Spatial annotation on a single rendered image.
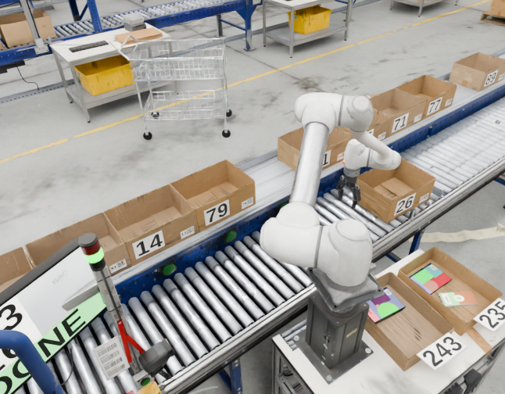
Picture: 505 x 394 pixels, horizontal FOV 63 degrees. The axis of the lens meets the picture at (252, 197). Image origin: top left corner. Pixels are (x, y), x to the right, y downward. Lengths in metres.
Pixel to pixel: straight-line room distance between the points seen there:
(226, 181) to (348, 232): 1.34
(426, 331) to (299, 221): 0.93
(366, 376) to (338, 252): 0.70
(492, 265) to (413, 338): 1.71
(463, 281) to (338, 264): 1.06
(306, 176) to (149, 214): 1.13
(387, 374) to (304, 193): 0.87
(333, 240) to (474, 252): 2.42
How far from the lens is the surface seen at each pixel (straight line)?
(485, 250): 3.78
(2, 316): 1.34
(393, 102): 3.54
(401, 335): 2.08
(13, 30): 6.01
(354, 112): 1.74
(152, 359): 1.61
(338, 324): 1.67
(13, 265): 2.33
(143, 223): 2.41
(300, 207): 1.50
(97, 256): 1.23
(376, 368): 1.98
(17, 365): 1.46
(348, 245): 1.40
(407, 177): 2.89
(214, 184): 2.56
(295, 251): 1.45
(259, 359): 2.81
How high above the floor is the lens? 2.44
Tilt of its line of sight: 39 degrees down
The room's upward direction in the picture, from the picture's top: 2 degrees counter-clockwise
